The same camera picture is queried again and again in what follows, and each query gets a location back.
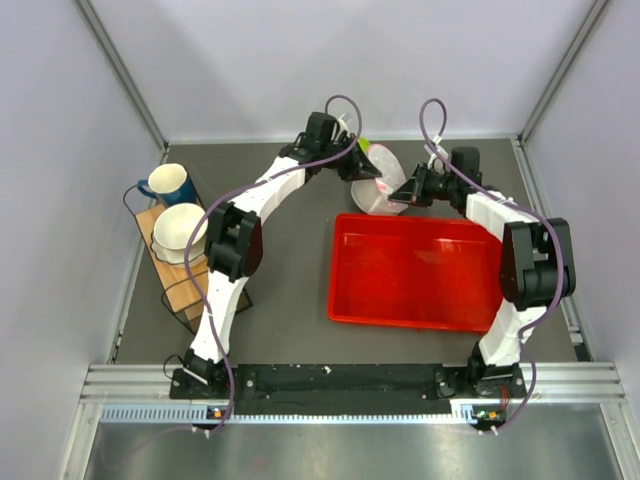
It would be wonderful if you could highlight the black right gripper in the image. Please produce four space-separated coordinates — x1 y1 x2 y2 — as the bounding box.
389 163 459 208

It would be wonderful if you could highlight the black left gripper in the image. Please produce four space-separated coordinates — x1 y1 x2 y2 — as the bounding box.
318 132 380 181

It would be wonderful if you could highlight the white mesh laundry bag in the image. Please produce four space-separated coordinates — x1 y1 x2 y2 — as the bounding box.
351 144 408 215

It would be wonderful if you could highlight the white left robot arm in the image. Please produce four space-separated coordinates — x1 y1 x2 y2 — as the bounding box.
170 112 381 399

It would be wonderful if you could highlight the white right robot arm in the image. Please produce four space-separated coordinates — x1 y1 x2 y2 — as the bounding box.
389 147 576 396

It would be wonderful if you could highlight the green plastic bowl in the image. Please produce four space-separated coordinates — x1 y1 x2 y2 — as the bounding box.
358 137 371 152

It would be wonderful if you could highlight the red plastic tray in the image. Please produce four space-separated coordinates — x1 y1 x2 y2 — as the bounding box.
328 213 503 334

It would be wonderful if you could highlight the blue mug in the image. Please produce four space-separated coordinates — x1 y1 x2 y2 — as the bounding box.
135 163 198 207

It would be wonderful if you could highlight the white ceramic bowl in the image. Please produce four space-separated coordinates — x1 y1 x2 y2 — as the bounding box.
153 203 205 250

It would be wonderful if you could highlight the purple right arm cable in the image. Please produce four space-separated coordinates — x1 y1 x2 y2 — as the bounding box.
418 97 569 435

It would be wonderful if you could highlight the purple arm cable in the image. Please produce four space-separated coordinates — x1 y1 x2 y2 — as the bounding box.
418 97 569 435
183 93 362 436

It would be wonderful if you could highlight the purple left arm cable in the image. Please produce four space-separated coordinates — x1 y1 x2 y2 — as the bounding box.
183 93 362 436

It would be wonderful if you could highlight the wooden wire rack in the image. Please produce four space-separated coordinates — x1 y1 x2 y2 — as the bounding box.
123 183 255 337

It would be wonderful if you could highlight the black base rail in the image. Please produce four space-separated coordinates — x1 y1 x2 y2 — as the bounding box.
169 364 525 416

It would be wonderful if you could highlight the aluminium frame rail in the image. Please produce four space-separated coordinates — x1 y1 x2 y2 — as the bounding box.
80 362 626 427

